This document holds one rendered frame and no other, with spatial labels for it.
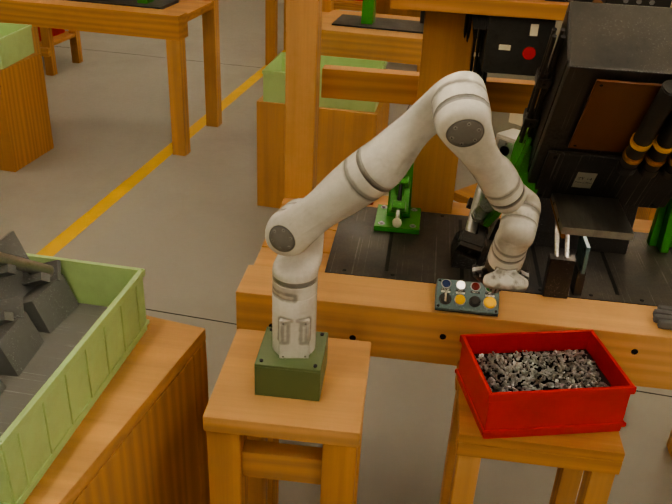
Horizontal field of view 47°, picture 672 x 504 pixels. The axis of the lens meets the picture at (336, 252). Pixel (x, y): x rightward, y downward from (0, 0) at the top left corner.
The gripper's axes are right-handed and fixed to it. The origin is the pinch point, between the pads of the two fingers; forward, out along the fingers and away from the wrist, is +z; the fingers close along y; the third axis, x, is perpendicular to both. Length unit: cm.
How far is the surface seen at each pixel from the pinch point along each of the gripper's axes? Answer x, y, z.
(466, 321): 4.3, 4.9, 12.2
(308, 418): 37, 37, -6
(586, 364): 13.6, -21.7, 7.1
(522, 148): -35.6, -4.5, -3.6
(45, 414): 45, 85, -20
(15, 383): 37, 99, -6
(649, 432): -7, -75, 128
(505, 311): 0.3, -4.3, 13.2
